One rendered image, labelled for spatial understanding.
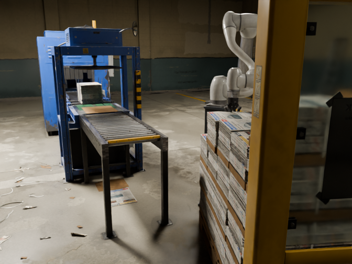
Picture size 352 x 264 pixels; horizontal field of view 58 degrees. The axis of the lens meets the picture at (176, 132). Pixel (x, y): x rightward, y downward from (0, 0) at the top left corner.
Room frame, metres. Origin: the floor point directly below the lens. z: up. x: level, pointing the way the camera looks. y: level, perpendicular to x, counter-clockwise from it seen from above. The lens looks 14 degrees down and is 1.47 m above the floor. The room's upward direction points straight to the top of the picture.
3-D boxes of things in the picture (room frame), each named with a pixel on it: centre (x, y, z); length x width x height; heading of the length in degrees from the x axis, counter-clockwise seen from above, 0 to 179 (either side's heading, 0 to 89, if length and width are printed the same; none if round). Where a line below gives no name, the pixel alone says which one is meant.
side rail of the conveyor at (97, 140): (2.95, 0.82, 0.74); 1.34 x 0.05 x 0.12; 24
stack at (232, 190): (1.99, -0.45, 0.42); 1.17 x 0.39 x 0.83; 6
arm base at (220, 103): (2.94, -0.38, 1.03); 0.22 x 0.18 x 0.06; 59
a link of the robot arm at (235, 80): (2.31, -0.43, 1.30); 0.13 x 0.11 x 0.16; 89
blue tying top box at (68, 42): (3.98, 1.00, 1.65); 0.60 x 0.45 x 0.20; 114
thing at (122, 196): (3.08, 0.59, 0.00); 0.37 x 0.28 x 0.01; 24
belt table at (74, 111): (3.98, 1.00, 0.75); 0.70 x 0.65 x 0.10; 24
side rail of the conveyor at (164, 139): (3.15, 0.35, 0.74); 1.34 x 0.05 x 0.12; 24
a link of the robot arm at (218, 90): (2.93, -0.41, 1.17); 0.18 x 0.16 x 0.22; 89
